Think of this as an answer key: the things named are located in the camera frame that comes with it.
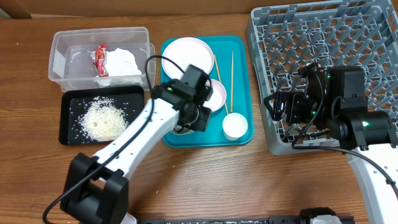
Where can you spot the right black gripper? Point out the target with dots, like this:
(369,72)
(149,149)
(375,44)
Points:
(278,106)

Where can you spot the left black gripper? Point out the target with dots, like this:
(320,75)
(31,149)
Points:
(201,121)

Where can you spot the grey bowl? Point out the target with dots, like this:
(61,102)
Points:
(181,130)

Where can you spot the white shallow bowl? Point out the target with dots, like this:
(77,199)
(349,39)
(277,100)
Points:
(217,98)

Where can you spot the white cup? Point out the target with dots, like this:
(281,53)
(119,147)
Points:
(234,126)

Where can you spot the white napkin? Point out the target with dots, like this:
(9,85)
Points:
(122,69)

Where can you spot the white rice pile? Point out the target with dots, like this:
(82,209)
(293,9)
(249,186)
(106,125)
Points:
(101,120)

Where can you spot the red snack wrapper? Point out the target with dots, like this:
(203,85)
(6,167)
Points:
(99,60)

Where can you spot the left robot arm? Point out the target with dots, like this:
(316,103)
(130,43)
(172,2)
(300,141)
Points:
(97,187)

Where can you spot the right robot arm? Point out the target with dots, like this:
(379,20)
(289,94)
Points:
(334,100)

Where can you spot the grey dishwasher rack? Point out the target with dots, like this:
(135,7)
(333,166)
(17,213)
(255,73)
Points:
(281,39)

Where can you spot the clear plastic waste bin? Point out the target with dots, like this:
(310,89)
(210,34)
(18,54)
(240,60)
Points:
(71,65)

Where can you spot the teal serving tray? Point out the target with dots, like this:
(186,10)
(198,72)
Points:
(222,46)

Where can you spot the left wooden chopstick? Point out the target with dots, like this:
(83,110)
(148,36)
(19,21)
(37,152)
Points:
(220,80)

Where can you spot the wooden chopstick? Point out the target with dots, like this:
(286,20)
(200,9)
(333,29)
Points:
(220,80)
(232,82)

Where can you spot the large white plate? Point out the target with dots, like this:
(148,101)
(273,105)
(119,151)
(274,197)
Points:
(187,51)

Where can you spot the black rectangular tray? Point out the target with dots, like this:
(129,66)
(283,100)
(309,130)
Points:
(129,100)

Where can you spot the right wooden chopstick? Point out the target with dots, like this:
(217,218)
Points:
(232,82)

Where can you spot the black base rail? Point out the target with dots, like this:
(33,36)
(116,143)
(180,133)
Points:
(270,220)

